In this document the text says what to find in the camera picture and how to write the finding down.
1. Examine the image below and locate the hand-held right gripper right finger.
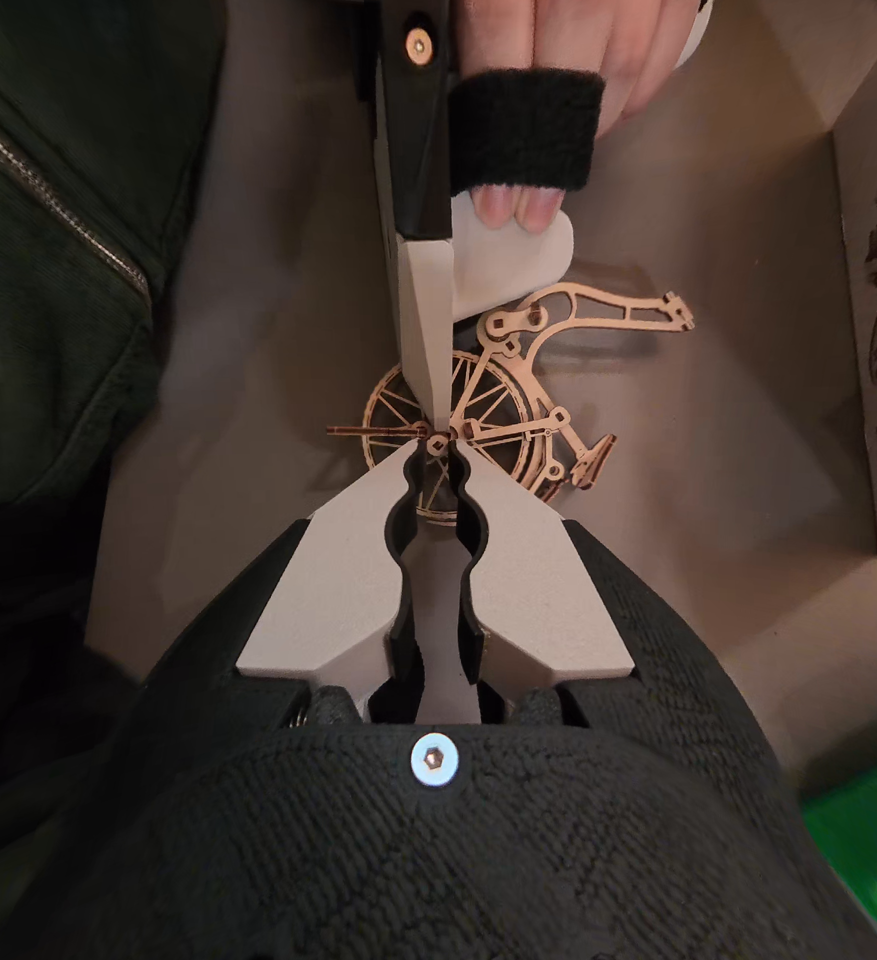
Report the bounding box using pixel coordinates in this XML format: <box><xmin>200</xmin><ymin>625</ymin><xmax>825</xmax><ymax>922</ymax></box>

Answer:
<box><xmin>449</xmin><ymin>441</ymin><xmax>636</xmax><ymax>691</ymax></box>

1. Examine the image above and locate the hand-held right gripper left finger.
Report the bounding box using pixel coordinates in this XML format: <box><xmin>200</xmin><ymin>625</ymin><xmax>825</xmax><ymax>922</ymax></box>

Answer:
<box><xmin>234</xmin><ymin>438</ymin><xmax>421</xmax><ymax>725</ymax></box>

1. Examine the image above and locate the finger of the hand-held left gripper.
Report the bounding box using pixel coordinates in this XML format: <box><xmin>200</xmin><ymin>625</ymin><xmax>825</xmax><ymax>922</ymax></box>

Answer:
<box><xmin>373</xmin><ymin>67</ymin><xmax>456</xmax><ymax>445</ymax></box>

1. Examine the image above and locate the wooden bicycle model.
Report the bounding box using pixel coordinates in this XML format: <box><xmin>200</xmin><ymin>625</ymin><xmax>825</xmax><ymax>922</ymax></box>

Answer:
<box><xmin>326</xmin><ymin>281</ymin><xmax>698</xmax><ymax>526</ymax></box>

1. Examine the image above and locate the grey desk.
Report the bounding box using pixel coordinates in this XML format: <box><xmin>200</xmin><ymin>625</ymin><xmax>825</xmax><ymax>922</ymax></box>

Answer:
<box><xmin>86</xmin><ymin>0</ymin><xmax>877</xmax><ymax>796</ymax></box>

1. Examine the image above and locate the person's left hand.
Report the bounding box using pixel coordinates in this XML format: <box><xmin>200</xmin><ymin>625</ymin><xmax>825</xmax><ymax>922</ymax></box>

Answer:
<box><xmin>457</xmin><ymin>0</ymin><xmax>702</xmax><ymax>232</ymax></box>

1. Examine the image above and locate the dark green jacket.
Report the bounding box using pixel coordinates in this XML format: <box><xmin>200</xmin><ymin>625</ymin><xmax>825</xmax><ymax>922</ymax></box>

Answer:
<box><xmin>0</xmin><ymin>0</ymin><xmax>230</xmax><ymax>826</ymax></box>

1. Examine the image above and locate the green plastic bin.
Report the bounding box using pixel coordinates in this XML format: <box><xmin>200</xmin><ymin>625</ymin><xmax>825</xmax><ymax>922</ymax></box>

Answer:
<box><xmin>802</xmin><ymin>765</ymin><xmax>877</xmax><ymax>960</ymax></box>

